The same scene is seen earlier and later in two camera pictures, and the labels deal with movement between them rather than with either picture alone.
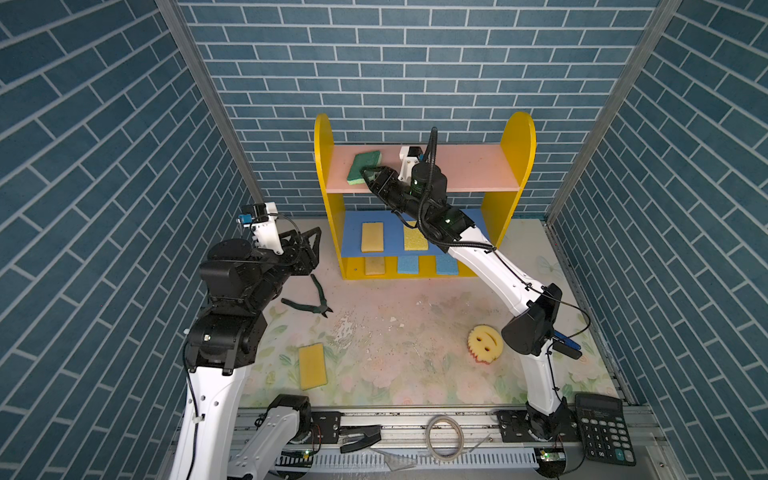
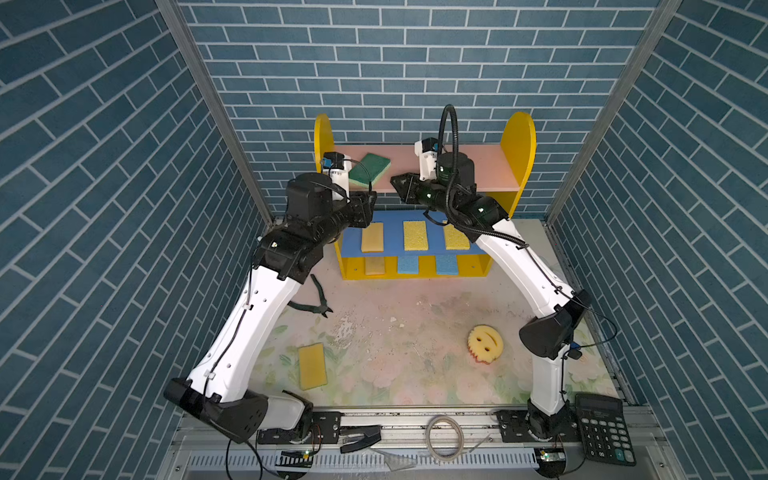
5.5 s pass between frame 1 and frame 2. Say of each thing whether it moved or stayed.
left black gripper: moved
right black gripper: moved
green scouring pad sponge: stayed
